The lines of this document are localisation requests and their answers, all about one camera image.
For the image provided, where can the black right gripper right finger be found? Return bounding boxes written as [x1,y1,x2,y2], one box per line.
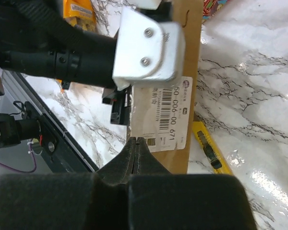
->
[128,136,257,230]

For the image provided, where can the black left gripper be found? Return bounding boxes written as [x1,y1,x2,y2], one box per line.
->
[102,86,132,126]

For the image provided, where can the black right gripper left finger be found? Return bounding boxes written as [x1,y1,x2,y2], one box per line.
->
[0,136,137,230]

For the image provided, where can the brown cardboard express box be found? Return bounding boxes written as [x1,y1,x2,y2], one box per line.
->
[129,0,203,174]

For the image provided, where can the yellow black utility knife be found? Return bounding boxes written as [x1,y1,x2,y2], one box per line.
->
[192,121,233,175]

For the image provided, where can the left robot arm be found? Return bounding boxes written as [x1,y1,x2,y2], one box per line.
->
[0,0,130,125]

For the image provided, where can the yellow corn snack bag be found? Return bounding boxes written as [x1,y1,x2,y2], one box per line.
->
[62,0,96,32]

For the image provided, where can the red candy bag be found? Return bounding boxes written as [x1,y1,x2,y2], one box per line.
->
[202,0,230,22]

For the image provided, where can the aluminium frame rail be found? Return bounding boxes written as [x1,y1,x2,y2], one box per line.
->
[0,69,99,171]

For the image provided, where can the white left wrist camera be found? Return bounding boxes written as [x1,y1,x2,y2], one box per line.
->
[112,7,186,91]

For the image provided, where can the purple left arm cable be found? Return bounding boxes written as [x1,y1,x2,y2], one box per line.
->
[0,141,39,173]

